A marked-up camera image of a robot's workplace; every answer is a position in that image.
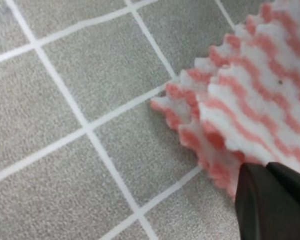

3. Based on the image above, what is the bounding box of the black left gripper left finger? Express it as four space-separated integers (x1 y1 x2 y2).
235 163 300 240

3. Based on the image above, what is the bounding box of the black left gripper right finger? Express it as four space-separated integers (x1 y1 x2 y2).
266 162 300 204

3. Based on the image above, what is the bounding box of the pink white wavy towel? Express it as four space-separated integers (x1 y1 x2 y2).
150 0 300 197

